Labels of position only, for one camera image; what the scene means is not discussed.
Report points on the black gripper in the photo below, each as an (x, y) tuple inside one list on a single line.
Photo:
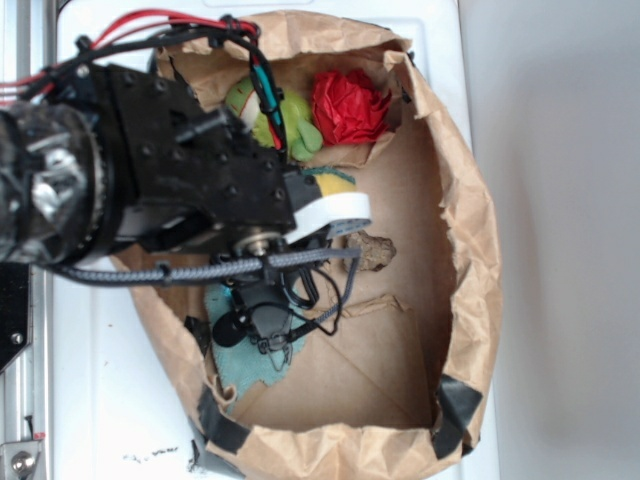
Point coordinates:
[(195, 180)]

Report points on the light blue microfiber cloth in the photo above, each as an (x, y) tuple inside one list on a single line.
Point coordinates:
[(242, 366)]

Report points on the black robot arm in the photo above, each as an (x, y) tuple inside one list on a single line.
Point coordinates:
[(114, 157)]

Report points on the yellow sponge with green scourer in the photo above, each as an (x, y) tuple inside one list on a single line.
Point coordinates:
[(331, 181)]

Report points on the grey brown rock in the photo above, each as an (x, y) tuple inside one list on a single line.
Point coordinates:
[(376, 252)]

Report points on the green plush frog toy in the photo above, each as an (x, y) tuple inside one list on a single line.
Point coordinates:
[(304, 140)]

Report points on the red crumpled paper ball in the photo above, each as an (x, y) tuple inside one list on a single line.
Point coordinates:
[(347, 108)]

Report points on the brown paper bag tray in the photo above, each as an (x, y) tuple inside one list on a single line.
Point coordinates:
[(399, 392)]

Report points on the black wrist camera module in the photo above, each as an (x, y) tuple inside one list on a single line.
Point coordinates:
[(261, 313)]

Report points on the black metal bracket plate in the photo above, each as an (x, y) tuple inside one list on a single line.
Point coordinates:
[(15, 310)]

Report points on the aluminium frame rail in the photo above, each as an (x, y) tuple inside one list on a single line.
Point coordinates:
[(28, 42)]

